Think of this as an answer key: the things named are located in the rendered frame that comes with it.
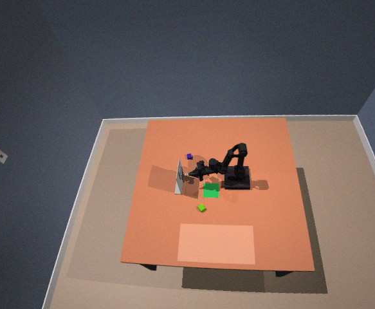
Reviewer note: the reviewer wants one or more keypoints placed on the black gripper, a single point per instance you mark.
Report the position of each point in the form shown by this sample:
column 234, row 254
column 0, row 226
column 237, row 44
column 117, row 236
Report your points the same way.
column 200, row 172

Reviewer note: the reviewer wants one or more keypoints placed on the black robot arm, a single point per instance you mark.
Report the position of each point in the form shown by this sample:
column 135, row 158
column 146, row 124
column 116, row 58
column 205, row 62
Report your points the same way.
column 222, row 167

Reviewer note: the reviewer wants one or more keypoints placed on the green square patch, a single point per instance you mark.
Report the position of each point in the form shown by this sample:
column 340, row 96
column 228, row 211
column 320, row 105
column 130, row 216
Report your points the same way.
column 211, row 190

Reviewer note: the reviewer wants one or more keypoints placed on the small green block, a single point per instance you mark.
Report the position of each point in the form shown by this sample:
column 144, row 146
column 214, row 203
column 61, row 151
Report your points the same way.
column 201, row 208

